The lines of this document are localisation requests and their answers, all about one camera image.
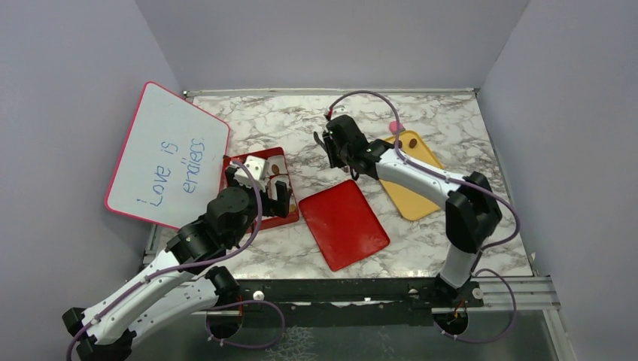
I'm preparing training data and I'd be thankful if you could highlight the red chocolate box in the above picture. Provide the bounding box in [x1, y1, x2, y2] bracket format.
[223, 147, 299, 230]

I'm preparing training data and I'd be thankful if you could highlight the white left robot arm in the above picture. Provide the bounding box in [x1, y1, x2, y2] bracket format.
[62, 160, 292, 360]

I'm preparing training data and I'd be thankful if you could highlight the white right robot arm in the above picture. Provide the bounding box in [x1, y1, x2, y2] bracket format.
[313, 115, 503, 306]

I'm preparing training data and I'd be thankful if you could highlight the pink eraser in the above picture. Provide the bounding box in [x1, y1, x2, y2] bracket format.
[388, 121, 404, 135]

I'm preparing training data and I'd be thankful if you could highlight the pink framed whiteboard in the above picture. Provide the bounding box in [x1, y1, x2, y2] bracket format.
[105, 82, 230, 229]

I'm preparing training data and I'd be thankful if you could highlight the red box lid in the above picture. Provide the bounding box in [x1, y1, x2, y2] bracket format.
[299, 180, 390, 272]

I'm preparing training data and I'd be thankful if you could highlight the yellow plastic tray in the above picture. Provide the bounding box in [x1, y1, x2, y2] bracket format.
[381, 130, 444, 221]

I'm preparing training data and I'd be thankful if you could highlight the black metal base rail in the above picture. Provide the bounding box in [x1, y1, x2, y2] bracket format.
[204, 276, 485, 330]

